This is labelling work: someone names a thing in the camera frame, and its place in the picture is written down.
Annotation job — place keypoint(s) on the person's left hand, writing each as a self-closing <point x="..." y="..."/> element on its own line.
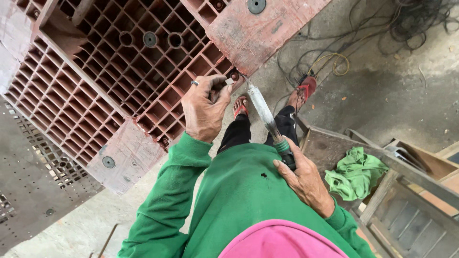
<point x="202" y="111"/>

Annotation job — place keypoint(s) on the person's right hand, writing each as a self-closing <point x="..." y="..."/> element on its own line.
<point x="306" y="182"/>

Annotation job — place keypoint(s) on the small pale plastic strip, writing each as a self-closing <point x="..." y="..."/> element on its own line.
<point x="230" y="81"/>

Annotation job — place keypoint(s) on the metal hot air welding gun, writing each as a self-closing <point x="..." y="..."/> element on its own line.
<point x="265" y="114"/>

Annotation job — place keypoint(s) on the red flip-flop sandal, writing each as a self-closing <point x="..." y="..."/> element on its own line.
<point x="240" y="106"/>
<point x="308" y="87"/>

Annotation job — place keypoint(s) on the black trousers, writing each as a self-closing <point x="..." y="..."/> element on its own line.
<point x="238" y="130"/>

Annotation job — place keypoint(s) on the crumpled green cloth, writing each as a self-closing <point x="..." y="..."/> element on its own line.
<point x="355" y="177"/>

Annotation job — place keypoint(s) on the pink cloth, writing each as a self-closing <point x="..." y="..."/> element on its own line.
<point x="283" y="240"/>

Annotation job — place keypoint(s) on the green sweatshirt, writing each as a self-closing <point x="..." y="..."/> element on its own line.
<point x="244" y="197"/>

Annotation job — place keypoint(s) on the worn wooden bench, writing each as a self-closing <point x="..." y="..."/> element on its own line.
<point x="394" y="208"/>

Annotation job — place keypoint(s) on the red-brown plastic grid pallet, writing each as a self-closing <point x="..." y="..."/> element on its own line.
<point x="118" y="64"/>

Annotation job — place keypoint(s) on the grey metal piece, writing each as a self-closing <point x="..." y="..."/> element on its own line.
<point x="403" y="154"/>

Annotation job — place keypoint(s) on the brown wooden box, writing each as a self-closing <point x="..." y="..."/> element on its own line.
<point x="430" y="163"/>

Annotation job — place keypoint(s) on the thin rusty metal rod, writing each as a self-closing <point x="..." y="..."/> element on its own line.
<point x="107" y="240"/>

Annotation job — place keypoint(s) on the grey perforated plastic pallet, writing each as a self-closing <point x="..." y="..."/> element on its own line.
<point x="32" y="179"/>

